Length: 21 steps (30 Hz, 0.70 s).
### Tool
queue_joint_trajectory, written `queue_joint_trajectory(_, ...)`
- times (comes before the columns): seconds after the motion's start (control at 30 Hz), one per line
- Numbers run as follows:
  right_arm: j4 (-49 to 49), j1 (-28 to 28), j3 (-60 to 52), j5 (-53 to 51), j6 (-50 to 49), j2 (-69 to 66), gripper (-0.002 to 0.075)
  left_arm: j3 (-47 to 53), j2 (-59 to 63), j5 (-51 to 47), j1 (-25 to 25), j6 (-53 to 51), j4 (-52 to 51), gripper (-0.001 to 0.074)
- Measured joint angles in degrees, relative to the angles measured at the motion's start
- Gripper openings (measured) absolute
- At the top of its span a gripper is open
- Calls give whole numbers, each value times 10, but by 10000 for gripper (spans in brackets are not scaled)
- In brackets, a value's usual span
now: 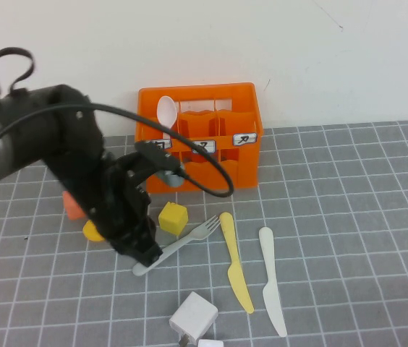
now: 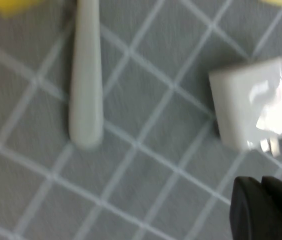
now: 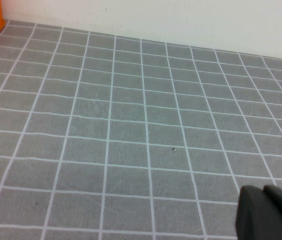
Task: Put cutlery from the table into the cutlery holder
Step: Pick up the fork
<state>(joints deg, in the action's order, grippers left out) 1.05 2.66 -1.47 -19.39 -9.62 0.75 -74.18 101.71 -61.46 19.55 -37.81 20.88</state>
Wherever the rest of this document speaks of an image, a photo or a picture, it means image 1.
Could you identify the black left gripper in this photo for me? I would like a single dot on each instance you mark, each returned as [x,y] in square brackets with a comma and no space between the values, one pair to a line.
[117,202]

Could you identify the grey plastic fork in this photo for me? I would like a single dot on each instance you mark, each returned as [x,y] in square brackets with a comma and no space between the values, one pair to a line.
[189,238]

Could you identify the yellow plastic knife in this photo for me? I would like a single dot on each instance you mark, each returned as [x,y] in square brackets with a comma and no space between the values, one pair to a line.
[238,278]

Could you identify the white plastic knife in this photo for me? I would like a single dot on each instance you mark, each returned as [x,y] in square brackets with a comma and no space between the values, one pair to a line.
[272,296]

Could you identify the pale pink plastic spoon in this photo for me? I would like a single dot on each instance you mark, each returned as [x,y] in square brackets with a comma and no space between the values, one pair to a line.
[166,110]

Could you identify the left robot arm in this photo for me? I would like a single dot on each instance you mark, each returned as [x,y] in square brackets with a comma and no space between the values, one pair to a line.
[26,137]

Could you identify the orange plastic cutlery holder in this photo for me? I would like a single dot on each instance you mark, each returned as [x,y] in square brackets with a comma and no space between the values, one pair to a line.
[240,170]

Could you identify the yellow foam cube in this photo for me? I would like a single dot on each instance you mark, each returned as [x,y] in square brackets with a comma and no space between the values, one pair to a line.
[173,218]

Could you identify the yellow rubber duck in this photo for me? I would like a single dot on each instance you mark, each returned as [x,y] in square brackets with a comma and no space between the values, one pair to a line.
[92,231]

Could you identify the salmon orange foam cube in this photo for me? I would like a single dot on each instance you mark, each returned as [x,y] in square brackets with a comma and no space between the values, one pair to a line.
[73,209]

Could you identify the white charger adapter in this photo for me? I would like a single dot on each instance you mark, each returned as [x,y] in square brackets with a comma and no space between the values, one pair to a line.
[193,316]

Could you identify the paper label spoon character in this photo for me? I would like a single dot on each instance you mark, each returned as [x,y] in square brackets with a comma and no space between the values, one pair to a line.
[160,144]

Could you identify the small white block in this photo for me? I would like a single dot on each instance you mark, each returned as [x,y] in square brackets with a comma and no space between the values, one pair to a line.
[211,343]

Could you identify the paper label fork character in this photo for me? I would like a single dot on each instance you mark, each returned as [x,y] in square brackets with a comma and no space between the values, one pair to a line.
[209,147]

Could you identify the paper label knife character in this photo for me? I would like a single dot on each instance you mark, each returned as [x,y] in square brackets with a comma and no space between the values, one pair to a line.
[245,139]

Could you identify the grey grid table mat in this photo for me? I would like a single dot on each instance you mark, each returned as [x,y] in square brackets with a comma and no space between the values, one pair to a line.
[334,217]

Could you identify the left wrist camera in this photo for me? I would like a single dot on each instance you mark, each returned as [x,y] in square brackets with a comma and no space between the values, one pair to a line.
[157,155]

